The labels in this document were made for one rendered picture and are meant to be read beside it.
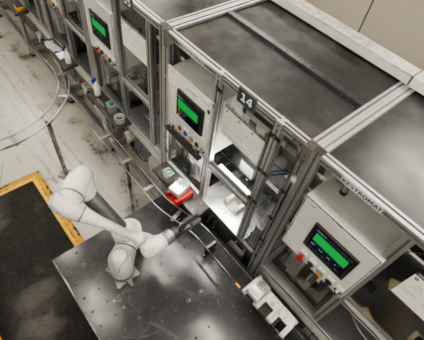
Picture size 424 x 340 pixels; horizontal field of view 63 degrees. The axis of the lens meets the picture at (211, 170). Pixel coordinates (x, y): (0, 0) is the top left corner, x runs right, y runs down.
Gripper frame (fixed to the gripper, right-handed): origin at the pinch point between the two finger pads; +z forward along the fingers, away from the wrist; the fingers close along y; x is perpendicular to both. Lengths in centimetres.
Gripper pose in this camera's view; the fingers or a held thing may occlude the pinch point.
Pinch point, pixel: (197, 217)
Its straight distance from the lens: 227.3
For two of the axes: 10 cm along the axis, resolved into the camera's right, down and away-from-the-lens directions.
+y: 1.0, -6.1, -7.8
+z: 7.6, -4.6, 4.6
